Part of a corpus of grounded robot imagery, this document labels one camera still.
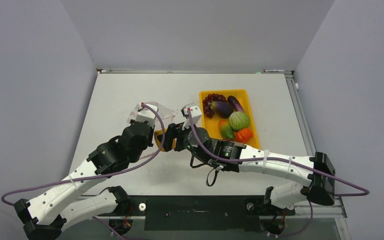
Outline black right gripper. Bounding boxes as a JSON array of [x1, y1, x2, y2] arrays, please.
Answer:
[[159, 117, 211, 164]]

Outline yellow bell pepper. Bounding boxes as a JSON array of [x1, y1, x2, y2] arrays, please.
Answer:
[[154, 129, 166, 152]]

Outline clear pink-dotted zip bag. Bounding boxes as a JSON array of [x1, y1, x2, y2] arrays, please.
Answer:
[[127, 101, 178, 163]]

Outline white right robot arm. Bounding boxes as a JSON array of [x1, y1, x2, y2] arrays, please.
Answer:
[[154, 123, 336, 214]]

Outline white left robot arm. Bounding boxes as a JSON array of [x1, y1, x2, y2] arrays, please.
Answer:
[[14, 120, 155, 240]]

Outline yellow plastic tray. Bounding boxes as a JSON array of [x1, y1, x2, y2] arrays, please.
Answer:
[[198, 89, 260, 149]]

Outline dark red grape bunch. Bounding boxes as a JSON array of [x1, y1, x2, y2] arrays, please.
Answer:
[[202, 93, 227, 118]]

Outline green orange mango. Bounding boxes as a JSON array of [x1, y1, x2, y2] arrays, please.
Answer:
[[217, 120, 235, 141]]

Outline large purple eggplant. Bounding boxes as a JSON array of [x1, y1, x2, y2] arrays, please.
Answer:
[[209, 101, 234, 119]]

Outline green cabbage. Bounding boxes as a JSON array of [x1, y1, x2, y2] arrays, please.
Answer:
[[228, 111, 250, 131]]

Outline slim purple eggplant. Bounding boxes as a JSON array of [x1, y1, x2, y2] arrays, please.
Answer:
[[227, 95, 245, 112]]

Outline orange pumpkin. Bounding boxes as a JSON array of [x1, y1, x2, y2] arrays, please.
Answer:
[[235, 127, 254, 144]]

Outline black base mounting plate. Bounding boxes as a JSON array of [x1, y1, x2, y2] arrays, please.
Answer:
[[104, 195, 296, 234]]

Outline marker pen on ledge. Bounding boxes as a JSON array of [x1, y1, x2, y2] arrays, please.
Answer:
[[263, 69, 286, 74]]

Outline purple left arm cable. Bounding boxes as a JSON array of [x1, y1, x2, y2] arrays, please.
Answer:
[[0, 102, 166, 240]]

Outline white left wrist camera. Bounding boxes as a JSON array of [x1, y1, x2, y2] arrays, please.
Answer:
[[134, 102, 158, 128]]

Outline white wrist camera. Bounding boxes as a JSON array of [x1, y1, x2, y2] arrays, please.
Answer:
[[181, 103, 202, 130], [134, 102, 158, 128]]

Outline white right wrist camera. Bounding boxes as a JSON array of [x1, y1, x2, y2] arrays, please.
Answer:
[[181, 103, 202, 130]]

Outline aluminium side rail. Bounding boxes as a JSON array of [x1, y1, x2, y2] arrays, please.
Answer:
[[284, 70, 347, 219]]

